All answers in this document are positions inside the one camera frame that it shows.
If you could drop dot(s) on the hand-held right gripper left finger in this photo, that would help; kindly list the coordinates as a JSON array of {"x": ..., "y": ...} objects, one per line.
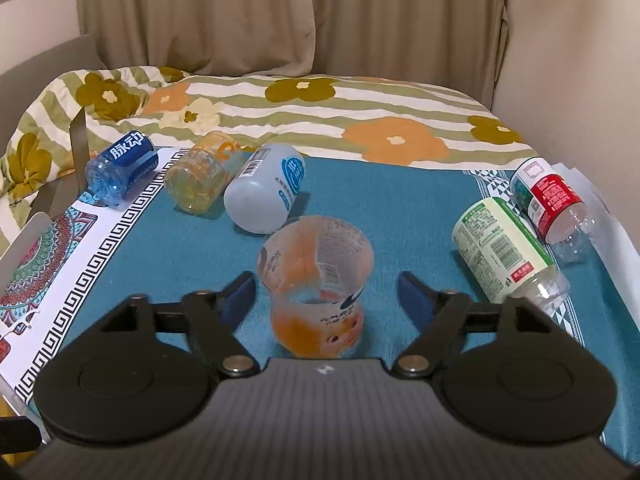
[{"x": 241, "y": 296}]

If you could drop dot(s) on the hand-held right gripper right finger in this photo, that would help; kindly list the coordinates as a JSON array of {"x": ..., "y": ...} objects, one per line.
[{"x": 412, "y": 296}]

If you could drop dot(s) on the orange label clear cup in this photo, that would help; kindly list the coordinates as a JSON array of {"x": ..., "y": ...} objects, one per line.
[{"x": 310, "y": 325}]

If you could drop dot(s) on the green label clear cup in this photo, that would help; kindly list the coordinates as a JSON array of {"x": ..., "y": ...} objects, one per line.
[{"x": 500, "y": 245}]

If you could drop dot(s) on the white cup blue label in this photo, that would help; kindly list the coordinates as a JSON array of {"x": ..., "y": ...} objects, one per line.
[{"x": 260, "y": 190}]

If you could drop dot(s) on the yellow label clear cup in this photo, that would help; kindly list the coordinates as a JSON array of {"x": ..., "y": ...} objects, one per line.
[{"x": 200, "y": 175}]

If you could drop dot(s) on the red label clear cup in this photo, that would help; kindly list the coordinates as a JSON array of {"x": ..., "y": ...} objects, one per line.
[{"x": 547, "y": 195}]

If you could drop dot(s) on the blue label clear cup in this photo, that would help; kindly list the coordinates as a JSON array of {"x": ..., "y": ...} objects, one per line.
[{"x": 125, "y": 165}]

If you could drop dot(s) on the teal patterned cloth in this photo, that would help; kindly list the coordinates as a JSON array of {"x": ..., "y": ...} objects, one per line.
[{"x": 400, "y": 210}]

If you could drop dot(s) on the floral striped blanket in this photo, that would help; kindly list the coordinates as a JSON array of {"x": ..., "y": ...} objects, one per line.
[{"x": 300, "y": 110}]

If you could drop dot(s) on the grey metal stand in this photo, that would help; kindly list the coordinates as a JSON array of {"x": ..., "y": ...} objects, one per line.
[{"x": 79, "y": 150}]

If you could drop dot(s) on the black object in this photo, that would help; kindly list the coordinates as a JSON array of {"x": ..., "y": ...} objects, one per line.
[{"x": 17, "y": 435}]

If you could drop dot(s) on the beige curtain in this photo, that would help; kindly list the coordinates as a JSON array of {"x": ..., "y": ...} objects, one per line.
[{"x": 250, "y": 10}]

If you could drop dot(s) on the grey headboard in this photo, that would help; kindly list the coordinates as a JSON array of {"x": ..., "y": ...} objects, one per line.
[{"x": 50, "y": 60}]

